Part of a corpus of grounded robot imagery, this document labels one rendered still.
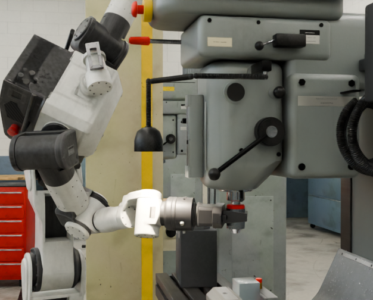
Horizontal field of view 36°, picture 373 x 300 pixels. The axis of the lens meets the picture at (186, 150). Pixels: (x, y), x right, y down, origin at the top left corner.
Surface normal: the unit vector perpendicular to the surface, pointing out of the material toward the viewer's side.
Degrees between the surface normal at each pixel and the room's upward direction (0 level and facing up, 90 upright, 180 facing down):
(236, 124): 90
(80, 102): 59
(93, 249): 90
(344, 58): 90
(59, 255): 81
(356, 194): 90
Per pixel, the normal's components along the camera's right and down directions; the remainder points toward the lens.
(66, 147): 0.99, -0.04
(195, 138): 0.20, 0.01
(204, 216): -0.14, 0.01
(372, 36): -0.98, 0.00
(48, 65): 0.38, -0.51
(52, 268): 0.43, -0.14
